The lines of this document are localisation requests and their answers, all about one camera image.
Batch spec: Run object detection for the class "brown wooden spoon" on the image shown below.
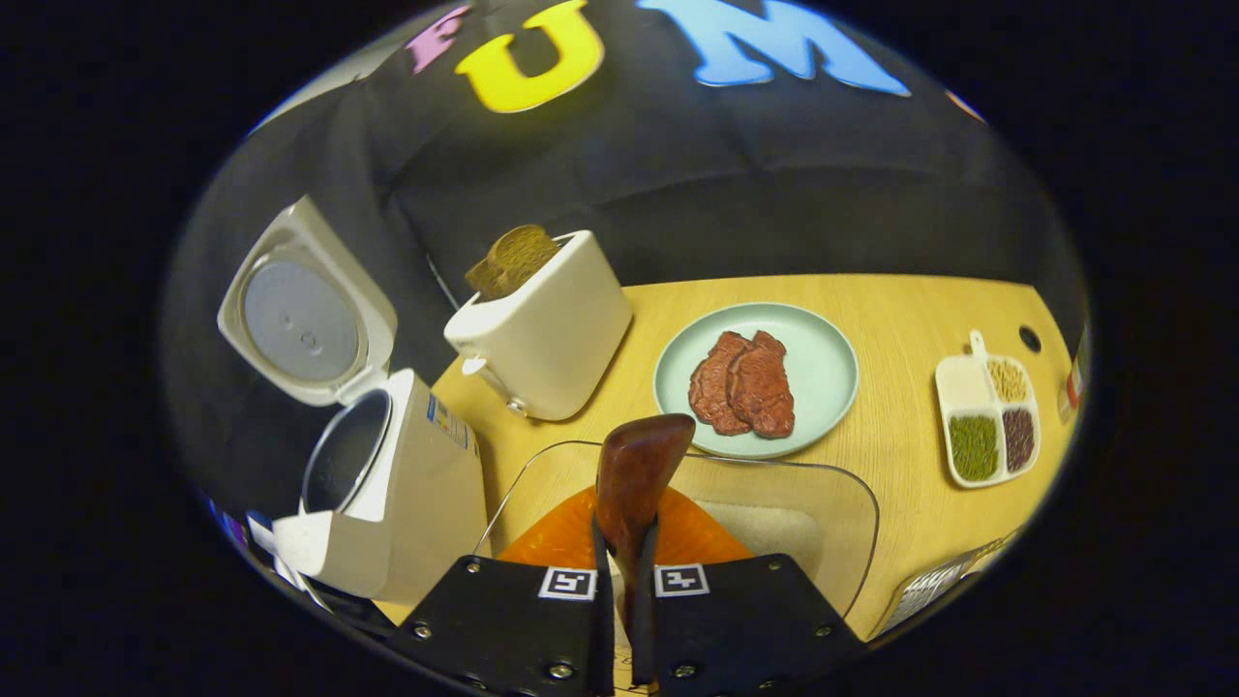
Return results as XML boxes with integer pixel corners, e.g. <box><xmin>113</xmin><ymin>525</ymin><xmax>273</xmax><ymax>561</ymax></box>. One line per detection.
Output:
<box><xmin>592</xmin><ymin>412</ymin><xmax>697</xmax><ymax>641</ymax></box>

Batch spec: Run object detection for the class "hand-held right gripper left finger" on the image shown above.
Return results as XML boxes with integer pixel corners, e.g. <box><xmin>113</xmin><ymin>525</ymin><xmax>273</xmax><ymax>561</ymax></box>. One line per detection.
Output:
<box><xmin>391</xmin><ymin>486</ymin><xmax>617</xmax><ymax>697</ymax></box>

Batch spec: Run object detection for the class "clear glass tray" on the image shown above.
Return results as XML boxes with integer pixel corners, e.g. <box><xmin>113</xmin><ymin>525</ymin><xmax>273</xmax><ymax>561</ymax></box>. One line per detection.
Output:
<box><xmin>473</xmin><ymin>439</ymin><xmax>881</xmax><ymax>621</ymax></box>

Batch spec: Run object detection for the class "white toaster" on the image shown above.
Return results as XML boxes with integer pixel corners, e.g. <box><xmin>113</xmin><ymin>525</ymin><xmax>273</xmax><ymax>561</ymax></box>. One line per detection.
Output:
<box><xmin>442</xmin><ymin>228</ymin><xmax>634</xmax><ymax>423</ymax></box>

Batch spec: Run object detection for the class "light green plate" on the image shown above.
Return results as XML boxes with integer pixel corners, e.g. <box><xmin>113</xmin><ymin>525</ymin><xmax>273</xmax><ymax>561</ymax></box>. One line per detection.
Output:
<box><xmin>652</xmin><ymin>301</ymin><xmax>861</xmax><ymax>461</ymax></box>

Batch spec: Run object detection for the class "white rice cooker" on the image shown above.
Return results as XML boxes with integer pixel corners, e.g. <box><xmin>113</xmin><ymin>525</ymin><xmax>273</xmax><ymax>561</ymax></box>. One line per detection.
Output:
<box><xmin>217</xmin><ymin>196</ymin><xmax>489</xmax><ymax>607</ymax></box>

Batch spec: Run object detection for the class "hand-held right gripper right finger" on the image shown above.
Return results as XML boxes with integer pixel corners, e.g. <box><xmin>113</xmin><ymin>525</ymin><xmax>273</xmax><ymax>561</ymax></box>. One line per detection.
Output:
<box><xmin>633</xmin><ymin>486</ymin><xmax>868</xmax><ymax>694</ymax></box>

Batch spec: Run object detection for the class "white power cable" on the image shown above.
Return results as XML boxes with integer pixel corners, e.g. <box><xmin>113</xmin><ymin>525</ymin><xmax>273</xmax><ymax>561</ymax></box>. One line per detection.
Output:
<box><xmin>425</xmin><ymin>253</ymin><xmax>462</xmax><ymax>314</ymax></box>

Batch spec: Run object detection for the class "brown bread slice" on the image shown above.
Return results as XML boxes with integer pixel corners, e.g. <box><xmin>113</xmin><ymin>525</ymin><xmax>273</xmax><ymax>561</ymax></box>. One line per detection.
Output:
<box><xmin>464</xmin><ymin>224</ymin><xmax>561</xmax><ymax>302</ymax></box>

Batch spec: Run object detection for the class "black backdrop cloth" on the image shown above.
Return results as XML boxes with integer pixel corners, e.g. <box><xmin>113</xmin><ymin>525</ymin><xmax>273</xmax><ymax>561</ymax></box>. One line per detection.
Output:
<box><xmin>165</xmin><ymin>0</ymin><xmax>1090</xmax><ymax>524</ymax></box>

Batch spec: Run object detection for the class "white divided grain dish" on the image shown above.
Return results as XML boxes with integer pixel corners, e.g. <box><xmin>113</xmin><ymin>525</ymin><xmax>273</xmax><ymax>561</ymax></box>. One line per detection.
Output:
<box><xmin>933</xmin><ymin>329</ymin><xmax>1043</xmax><ymax>490</ymax></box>

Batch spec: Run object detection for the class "white rice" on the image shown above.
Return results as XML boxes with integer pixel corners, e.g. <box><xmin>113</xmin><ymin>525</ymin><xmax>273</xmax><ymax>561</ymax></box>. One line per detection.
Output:
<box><xmin>696</xmin><ymin>500</ymin><xmax>825</xmax><ymax>583</ymax></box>

